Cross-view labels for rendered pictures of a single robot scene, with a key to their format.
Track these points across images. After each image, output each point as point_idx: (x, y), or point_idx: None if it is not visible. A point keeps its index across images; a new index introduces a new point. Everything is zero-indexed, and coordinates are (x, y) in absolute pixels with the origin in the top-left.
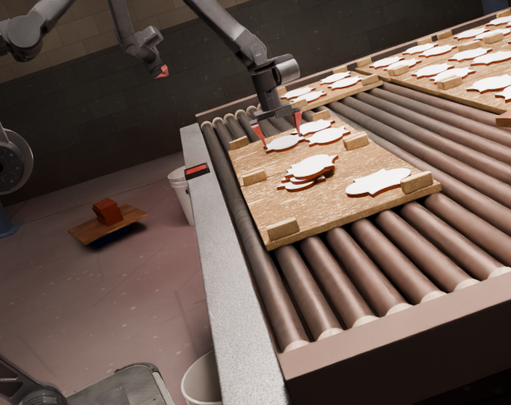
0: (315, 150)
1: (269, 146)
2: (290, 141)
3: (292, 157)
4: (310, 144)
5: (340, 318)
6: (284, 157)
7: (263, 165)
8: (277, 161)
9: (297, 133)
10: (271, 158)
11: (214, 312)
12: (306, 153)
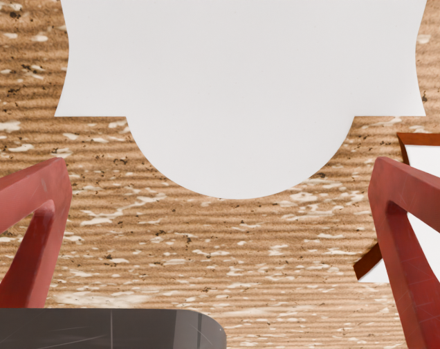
0: (349, 327)
1: (83, 0)
2: (296, 85)
3: (230, 315)
4: (369, 280)
5: None
6: (187, 277)
7: (66, 295)
8: (146, 302)
9: (382, 176)
10: (106, 235)
11: None
12: (304, 321)
